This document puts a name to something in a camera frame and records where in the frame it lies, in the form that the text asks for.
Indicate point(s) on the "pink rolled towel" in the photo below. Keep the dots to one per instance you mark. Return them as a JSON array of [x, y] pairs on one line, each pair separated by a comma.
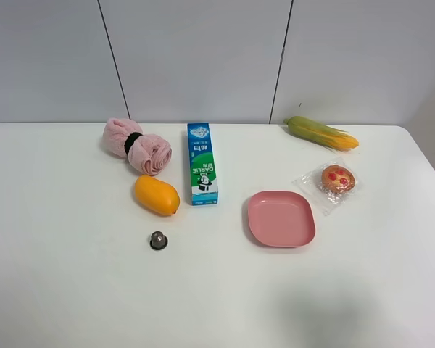
[[150, 153]]

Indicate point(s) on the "yellow mango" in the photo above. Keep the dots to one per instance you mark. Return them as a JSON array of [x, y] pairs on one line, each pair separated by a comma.
[[156, 195]]

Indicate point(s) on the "small metal cap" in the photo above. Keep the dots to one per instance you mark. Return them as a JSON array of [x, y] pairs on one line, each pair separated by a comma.
[[158, 240]]

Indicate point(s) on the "pink square plate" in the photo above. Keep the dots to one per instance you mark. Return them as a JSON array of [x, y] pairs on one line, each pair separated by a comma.
[[281, 219]]

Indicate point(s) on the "black hair band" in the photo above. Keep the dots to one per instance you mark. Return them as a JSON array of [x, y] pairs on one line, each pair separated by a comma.
[[130, 140]]

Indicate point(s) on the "wrapped fruit tart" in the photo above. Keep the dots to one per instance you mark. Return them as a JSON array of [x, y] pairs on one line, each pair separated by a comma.
[[328, 186]]

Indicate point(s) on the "corn cob with husk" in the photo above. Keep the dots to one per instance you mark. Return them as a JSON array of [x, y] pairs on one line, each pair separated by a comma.
[[320, 134]]

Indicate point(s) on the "blue green toothpaste box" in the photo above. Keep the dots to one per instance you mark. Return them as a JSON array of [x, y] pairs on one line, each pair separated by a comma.
[[204, 183]]

